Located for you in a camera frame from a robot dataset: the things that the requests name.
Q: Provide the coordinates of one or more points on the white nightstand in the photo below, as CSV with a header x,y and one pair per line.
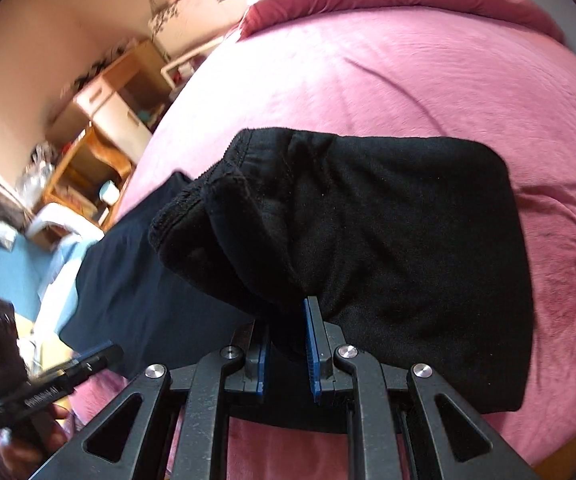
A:
x,y
187,62

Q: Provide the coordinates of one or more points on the person's left hand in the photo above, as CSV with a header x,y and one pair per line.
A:
x,y
60,422

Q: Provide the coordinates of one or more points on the grey headboard with flower panels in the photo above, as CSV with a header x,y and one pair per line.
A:
x,y
182,30

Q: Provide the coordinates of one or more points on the white plastic chair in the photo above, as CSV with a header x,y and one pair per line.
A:
x,y
62,215

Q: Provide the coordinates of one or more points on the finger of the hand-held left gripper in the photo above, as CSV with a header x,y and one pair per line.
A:
x,y
95,358

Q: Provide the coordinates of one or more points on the bed with pink sheet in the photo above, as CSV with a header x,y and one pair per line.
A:
x,y
368,85

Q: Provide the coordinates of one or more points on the white mug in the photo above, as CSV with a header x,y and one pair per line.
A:
x,y
108,193

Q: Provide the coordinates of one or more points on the teal container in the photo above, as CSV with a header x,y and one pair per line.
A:
x,y
145,115

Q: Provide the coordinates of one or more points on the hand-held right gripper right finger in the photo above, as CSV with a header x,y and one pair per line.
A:
x,y
313,350

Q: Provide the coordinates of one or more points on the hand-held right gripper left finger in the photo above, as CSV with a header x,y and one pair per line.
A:
x,y
263,362

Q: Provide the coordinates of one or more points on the black pants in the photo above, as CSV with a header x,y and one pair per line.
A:
x,y
368,235

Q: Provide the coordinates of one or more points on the wooden side table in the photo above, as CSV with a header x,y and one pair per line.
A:
x,y
112,156

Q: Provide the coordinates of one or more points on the white plastic bag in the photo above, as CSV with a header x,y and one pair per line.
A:
x,y
40,172

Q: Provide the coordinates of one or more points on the wooden desk with white cabinet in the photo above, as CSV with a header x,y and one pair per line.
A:
x,y
112,110

